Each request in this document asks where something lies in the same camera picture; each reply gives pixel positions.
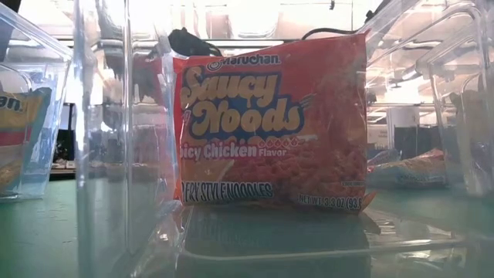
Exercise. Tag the clear plastic bin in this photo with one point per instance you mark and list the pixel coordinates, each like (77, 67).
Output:
(116, 154)
(58, 116)
(444, 58)

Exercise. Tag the red Saucy Noods packet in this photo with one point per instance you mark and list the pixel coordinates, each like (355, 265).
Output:
(270, 154)

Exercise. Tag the yellow Maruchan ramen packet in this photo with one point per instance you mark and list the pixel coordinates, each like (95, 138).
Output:
(19, 116)

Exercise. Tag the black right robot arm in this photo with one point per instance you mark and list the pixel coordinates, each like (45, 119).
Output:
(376, 9)

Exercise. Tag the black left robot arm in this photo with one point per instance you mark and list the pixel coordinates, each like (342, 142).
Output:
(7, 4)

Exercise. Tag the blue-edged Maruchan ramen packet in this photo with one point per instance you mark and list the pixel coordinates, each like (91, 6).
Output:
(409, 173)

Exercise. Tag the linear ceiling light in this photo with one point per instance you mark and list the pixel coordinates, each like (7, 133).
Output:
(251, 42)

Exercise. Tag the black panel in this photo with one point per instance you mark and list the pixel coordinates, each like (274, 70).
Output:
(67, 131)

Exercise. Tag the white flat box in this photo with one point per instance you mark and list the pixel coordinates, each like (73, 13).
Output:
(63, 165)

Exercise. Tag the black cabinet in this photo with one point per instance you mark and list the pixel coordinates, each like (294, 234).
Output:
(417, 141)

